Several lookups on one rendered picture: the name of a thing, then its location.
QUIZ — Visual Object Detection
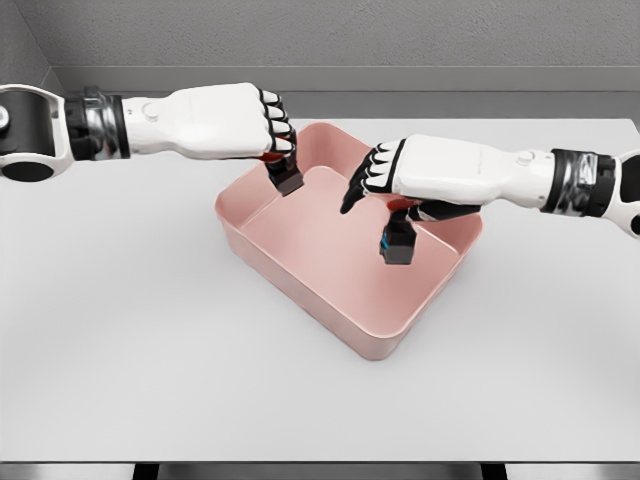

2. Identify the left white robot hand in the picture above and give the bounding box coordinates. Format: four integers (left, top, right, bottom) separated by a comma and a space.
168, 82, 300, 162

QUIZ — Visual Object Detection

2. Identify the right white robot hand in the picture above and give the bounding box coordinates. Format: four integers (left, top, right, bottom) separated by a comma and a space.
340, 134, 501, 223

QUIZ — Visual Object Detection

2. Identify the black red industrial switch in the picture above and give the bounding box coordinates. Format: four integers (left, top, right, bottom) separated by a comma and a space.
379, 197, 418, 266
259, 149, 305, 198

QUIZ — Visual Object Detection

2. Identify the pink rectangular basket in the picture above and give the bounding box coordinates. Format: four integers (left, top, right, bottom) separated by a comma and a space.
214, 122, 485, 361

